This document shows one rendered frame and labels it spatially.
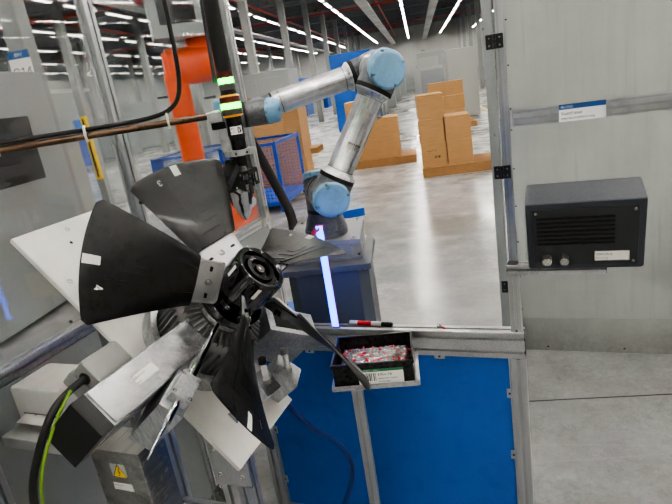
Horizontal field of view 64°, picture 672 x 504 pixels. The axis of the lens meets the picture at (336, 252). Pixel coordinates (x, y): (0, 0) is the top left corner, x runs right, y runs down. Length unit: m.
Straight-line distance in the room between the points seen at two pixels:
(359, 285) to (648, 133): 1.63
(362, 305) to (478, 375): 0.46
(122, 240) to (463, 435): 1.17
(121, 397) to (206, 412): 0.27
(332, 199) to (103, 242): 0.82
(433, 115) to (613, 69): 5.91
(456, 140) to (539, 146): 5.81
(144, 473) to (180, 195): 0.65
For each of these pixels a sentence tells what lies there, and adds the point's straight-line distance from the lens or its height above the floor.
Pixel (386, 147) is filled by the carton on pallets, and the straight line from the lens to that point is 10.35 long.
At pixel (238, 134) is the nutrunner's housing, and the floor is 1.50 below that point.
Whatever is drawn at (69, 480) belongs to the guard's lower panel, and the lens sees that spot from 1.89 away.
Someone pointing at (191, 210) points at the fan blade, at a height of 1.35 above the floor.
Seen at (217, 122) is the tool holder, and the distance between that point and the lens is 1.20.
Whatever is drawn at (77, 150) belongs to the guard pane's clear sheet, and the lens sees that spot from 1.87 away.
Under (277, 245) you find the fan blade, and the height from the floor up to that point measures 1.20.
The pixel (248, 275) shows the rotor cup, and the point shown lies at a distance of 1.12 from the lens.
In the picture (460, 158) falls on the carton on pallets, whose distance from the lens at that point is 8.68.
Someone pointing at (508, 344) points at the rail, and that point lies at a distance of 1.58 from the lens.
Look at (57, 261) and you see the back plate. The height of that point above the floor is 1.29.
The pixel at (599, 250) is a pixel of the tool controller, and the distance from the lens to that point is 1.45.
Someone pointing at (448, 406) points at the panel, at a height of 0.60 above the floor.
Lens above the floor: 1.57
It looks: 17 degrees down
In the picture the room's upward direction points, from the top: 9 degrees counter-clockwise
